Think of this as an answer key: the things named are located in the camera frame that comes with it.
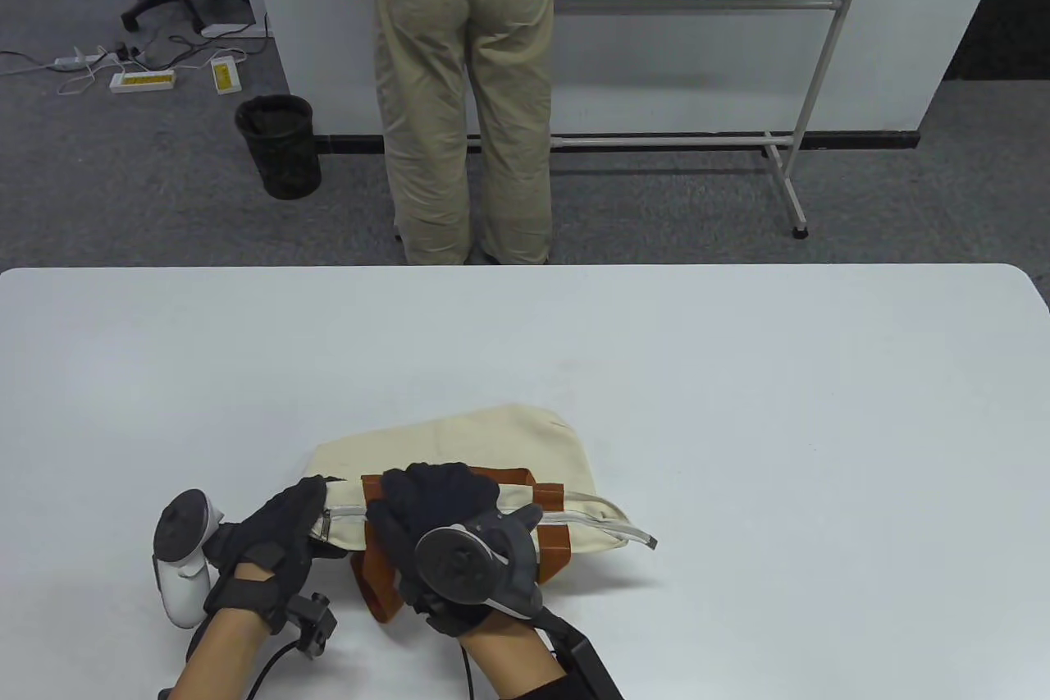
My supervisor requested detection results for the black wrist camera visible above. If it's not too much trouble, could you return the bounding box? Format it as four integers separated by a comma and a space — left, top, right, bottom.
283, 593, 339, 660
537, 606, 624, 700

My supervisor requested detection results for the white floor cable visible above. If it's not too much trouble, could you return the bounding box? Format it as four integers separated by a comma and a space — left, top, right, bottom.
0, 48, 58, 77

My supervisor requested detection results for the black floor cable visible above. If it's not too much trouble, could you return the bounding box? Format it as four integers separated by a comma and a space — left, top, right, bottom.
168, 34, 247, 71

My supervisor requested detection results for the cream floral canvas bag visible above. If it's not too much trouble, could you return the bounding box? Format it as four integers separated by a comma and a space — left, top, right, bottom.
310, 405, 659, 625

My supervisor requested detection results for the person's right forearm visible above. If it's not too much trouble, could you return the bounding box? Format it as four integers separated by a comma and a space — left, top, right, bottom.
459, 614, 575, 700

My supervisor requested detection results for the long yellow label power strip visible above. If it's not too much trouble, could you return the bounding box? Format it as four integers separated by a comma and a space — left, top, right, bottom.
110, 70, 178, 94

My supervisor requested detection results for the black mesh waste bin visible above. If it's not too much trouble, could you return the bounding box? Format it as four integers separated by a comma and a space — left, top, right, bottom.
235, 94, 323, 200

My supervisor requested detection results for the grey white hand controller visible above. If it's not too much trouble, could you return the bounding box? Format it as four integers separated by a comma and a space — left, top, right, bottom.
153, 489, 226, 629
413, 505, 546, 619

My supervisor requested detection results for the person's left forearm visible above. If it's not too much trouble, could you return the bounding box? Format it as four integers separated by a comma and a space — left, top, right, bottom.
160, 610, 284, 700

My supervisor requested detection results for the person's right hand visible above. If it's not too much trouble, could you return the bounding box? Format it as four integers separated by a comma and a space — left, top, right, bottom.
365, 462, 544, 637

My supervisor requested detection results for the person's left hand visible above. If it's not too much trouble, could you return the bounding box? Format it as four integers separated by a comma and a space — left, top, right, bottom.
203, 475, 350, 635

